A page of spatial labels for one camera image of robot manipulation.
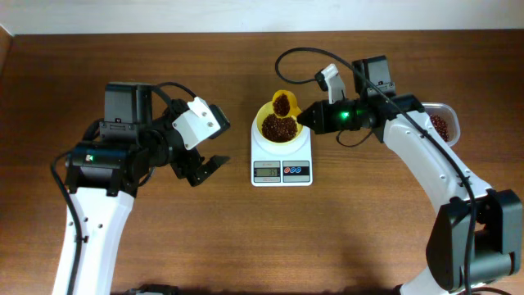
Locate yellow measuring scoop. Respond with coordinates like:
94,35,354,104
270,90,301,118

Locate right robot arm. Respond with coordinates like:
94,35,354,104
297,57,523,294

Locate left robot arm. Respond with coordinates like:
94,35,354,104
51,82,230,294

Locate red beans in scoop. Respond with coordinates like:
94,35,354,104
272,93,291,117

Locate pale yellow bowl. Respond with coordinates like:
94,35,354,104
254,102,303,145

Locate white digital kitchen scale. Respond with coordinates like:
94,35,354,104
251,116,313,187

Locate clear plastic container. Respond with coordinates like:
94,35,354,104
423,102,461,147

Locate left black cable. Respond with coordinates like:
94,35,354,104
50,81,198,295

